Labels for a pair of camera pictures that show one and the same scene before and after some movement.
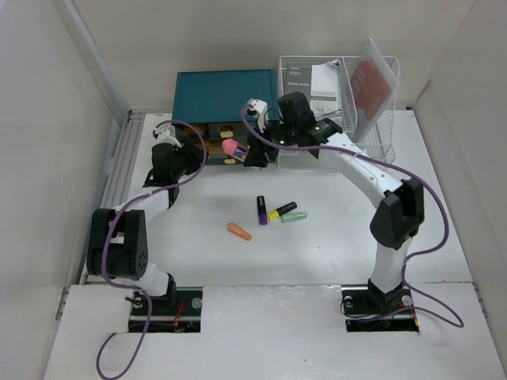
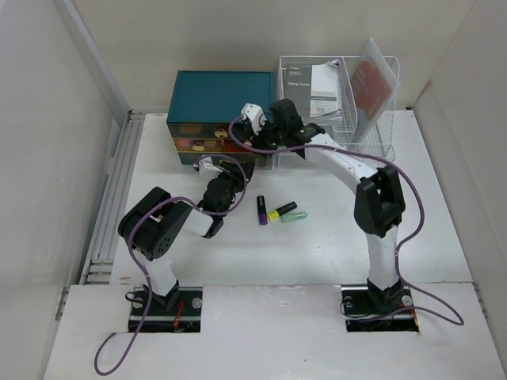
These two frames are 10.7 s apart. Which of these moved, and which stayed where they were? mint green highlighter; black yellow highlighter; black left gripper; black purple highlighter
Moved: black left gripper
Stayed: black yellow highlighter; black purple highlighter; mint green highlighter
